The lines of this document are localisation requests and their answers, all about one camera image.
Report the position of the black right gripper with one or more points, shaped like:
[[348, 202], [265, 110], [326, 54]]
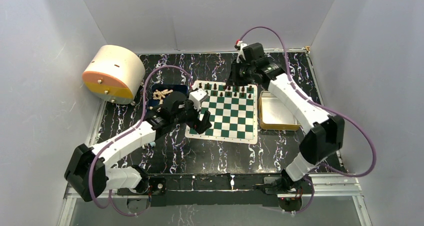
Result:
[[233, 78]]

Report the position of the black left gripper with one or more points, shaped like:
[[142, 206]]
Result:
[[200, 126]]

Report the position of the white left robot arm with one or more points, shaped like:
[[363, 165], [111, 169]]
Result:
[[90, 171]]

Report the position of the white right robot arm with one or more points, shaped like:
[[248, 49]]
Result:
[[323, 132]]

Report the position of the green white chess board mat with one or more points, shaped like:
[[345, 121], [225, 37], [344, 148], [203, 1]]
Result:
[[233, 119]]

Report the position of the cream pawn piece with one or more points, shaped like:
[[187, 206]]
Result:
[[156, 97]]

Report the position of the cream queen piece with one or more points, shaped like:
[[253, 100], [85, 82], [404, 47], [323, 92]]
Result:
[[164, 93]]

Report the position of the blue square tray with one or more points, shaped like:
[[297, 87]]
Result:
[[159, 87]]

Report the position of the beige rectangular tin tray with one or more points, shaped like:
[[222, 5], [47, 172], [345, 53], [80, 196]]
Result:
[[274, 115]]

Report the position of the cream orange cylindrical drum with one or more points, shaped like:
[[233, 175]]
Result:
[[114, 74]]

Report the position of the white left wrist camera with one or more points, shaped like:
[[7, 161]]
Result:
[[197, 97]]

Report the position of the black base frame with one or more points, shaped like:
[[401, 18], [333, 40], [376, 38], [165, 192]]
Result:
[[215, 188]]

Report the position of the aluminium rail frame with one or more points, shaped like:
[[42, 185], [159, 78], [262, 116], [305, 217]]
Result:
[[333, 184]]

